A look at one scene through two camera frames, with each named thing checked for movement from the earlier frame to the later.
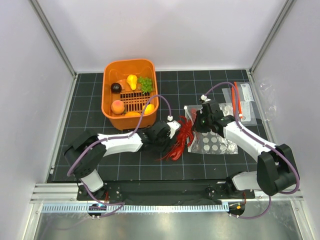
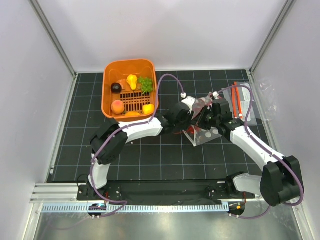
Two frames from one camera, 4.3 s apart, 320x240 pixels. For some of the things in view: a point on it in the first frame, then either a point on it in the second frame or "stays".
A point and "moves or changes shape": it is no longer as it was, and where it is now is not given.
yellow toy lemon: x=149 y=108 stays
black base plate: x=186 y=191 stays
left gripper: x=160 y=148 → x=188 y=118
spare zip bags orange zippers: x=247 y=115 stays
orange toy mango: x=131 y=113 stays
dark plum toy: x=116 y=88 stays
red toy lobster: x=185 y=135 → x=198 y=105
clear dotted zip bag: x=209 y=142 moves or changes shape
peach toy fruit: x=117 y=107 stays
